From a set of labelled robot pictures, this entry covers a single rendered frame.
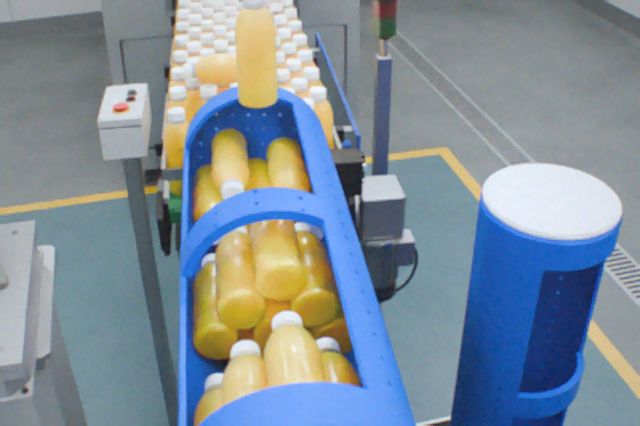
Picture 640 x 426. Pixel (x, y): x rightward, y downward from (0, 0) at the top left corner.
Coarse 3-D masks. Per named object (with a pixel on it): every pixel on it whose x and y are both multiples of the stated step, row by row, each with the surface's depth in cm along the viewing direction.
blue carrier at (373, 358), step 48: (288, 96) 145; (192, 144) 151; (288, 192) 112; (336, 192) 122; (192, 240) 112; (336, 240) 106; (192, 288) 122; (384, 336) 95; (192, 384) 104; (288, 384) 79; (336, 384) 80; (384, 384) 84
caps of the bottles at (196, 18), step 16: (208, 0) 241; (224, 0) 242; (288, 0) 238; (192, 16) 225; (224, 16) 226; (272, 16) 229; (288, 16) 228; (192, 32) 214; (224, 32) 216; (288, 32) 212; (192, 48) 204; (208, 48) 201; (224, 48) 205; (288, 48) 201; (288, 64) 191
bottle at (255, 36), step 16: (240, 16) 127; (256, 16) 126; (240, 32) 127; (256, 32) 126; (272, 32) 128; (240, 48) 129; (256, 48) 128; (272, 48) 130; (240, 64) 130; (256, 64) 129; (272, 64) 131; (240, 80) 132; (256, 80) 131; (272, 80) 132; (240, 96) 134; (256, 96) 132; (272, 96) 134
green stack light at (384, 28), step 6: (372, 18) 190; (378, 18) 188; (396, 18) 189; (372, 24) 190; (378, 24) 188; (384, 24) 188; (390, 24) 188; (396, 24) 189; (372, 30) 191; (378, 30) 189; (384, 30) 189; (390, 30) 189; (396, 30) 191; (378, 36) 190; (384, 36) 189; (390, 36) 190
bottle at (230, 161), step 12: (228, 132) 148; (216, 144) 146; (228, 144) 144; (240, 144) 145; (216, 156) 142; (228, 156) 140; (240, 156) 141; (216, 168) 138; (228, 168) 137; (240, 168) 138; (216, 180) 137; (228, 180) 135; (240, 180) 137
